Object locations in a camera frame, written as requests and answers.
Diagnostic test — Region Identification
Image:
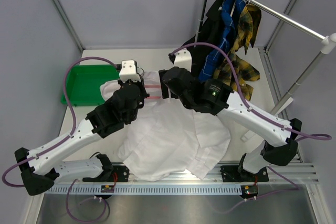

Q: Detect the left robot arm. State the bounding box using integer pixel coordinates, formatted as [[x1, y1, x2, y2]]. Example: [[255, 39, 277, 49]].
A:
[[15, 80, 149, 196]]

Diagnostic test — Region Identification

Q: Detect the metal clothes rack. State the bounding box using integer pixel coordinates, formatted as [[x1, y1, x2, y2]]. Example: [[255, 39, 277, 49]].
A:
[[202, 0, 335, 147]]

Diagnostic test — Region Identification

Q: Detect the blue plaid shirt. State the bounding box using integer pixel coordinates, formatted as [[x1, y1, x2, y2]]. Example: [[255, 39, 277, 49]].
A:
[[198, 0, 237, 82]]

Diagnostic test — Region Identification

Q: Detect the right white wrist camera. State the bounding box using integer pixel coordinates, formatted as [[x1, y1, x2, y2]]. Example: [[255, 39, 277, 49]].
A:
[[173, 49, 192, 72]]

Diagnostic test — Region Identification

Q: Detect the black shirt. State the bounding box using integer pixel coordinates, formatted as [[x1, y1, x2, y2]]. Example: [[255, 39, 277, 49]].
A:
[[167, 0, 226, 78]]

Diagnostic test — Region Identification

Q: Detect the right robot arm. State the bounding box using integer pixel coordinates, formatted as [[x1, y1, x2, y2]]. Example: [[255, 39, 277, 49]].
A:
[[160, 67, 302, 182]]

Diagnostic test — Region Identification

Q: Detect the green plastic tray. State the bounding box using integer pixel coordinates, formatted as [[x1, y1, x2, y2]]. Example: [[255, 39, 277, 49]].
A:
[[66, 65, 119, 106]]

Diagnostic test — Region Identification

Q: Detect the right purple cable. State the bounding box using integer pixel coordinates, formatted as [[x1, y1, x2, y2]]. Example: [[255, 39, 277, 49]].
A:
[[170, 42, 333, 213]]

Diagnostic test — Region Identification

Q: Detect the white slotted cable duct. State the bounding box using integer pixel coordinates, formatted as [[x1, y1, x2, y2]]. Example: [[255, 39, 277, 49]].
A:
[[47, 184, 242, 195]]

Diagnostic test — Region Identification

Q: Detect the white shirt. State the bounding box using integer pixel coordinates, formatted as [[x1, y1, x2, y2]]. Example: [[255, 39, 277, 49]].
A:
[[99, 70, 232, 182]]

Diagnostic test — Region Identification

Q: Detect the yellow plaid shirt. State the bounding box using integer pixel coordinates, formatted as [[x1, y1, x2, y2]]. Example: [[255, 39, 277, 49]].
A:
[[213, 4, 261, 101]]

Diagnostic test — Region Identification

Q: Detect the pink hanger with metal hook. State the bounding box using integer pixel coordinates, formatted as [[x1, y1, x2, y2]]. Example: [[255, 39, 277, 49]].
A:
[[138, 67, 162, 100]]

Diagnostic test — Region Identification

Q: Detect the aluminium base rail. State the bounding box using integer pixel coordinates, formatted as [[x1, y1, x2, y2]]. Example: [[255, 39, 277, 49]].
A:
[[52, 162, 320, 185]]

